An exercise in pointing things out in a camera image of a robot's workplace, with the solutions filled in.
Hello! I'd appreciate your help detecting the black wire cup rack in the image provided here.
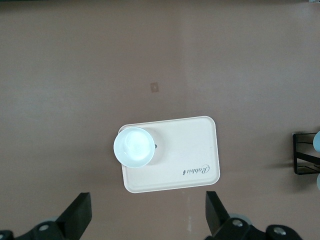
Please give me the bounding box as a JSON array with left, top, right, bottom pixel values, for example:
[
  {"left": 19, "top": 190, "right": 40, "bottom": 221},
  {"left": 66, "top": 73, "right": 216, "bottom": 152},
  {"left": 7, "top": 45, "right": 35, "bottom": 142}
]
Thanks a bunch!
[{"left": 291, "top": 132, "right": 320, "bottom": 176}]

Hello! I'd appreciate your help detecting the light blue cup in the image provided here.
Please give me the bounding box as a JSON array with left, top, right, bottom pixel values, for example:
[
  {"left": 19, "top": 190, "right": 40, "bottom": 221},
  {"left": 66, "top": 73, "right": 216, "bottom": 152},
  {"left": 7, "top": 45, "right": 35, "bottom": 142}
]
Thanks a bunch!
[{"left": 312, "top": 131, "right": 320, "bottom": 154}]

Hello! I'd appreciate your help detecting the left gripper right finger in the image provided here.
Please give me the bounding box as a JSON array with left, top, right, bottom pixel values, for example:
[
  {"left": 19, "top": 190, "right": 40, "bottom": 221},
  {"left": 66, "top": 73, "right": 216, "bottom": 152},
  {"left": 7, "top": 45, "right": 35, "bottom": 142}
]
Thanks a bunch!
[{"left": 204, "top": 191, "right": 302, "bottom": 240}]

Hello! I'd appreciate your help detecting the white bowl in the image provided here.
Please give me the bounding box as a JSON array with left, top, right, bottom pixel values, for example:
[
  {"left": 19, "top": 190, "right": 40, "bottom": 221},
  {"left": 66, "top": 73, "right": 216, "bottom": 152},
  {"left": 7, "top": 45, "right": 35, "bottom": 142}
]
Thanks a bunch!
[{"left": 113, "top": 126, "right": 155, "bottom": 168}]

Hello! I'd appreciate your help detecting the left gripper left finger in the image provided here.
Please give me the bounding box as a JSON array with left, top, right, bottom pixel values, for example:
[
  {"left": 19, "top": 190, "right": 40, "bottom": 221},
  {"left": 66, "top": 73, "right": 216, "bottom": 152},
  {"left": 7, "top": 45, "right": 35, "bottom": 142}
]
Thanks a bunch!
[{"left": 0, "top": 192, "right": 92, "bottom": 240}]

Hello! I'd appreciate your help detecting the pink rabbit print tray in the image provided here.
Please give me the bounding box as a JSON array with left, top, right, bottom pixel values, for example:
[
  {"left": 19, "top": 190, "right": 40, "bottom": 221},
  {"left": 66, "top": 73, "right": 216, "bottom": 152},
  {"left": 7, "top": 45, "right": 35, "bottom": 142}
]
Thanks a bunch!
[{"left": 117, "top": 115, "right": 221, "bottom": 194}]

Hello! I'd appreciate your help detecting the small brown tape patch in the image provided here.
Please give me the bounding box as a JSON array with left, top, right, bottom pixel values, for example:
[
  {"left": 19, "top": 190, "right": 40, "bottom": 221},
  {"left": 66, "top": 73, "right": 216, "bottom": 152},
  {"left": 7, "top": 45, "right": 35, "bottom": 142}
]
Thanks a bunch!
[{"left": 149, "top": 81, "right": 161, "bottom": 94}]

